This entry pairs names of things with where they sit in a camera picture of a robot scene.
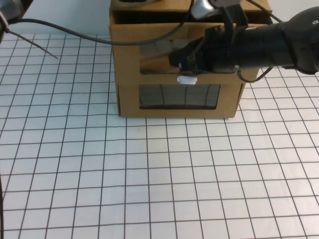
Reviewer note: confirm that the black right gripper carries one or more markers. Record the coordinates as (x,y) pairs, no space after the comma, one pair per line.
(219,54)

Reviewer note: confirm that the brown cardboard shoe box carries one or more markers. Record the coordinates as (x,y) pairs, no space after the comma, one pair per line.
(174,112)

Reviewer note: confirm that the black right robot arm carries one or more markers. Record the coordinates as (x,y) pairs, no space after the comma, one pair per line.
(274,44)

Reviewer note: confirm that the white grid-patterned mat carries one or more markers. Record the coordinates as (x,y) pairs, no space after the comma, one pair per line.
(159,174)

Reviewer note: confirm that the grey zip tie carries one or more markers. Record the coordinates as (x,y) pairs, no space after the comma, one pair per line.
(37,46)

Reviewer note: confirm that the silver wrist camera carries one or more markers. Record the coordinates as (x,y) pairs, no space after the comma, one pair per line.
(202,8)

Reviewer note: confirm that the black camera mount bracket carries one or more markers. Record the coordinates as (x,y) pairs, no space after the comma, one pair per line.
(231,17)

